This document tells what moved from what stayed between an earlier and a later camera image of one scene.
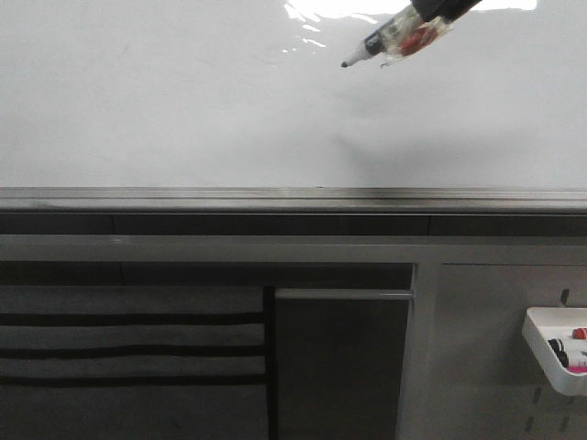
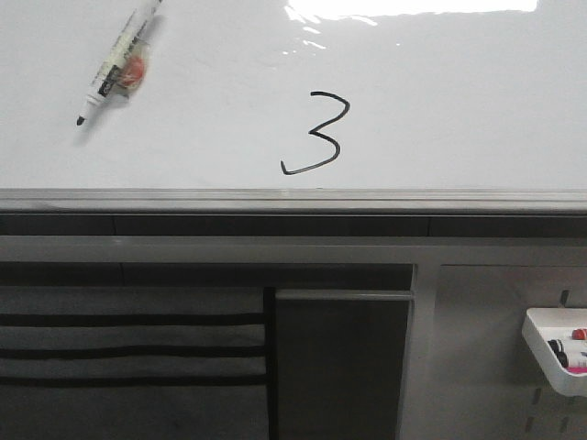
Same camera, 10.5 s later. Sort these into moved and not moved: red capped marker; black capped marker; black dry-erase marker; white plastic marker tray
Moved: black dry-erase marker
Not moved: black capped marker; white plastic marker tray; red capped marker
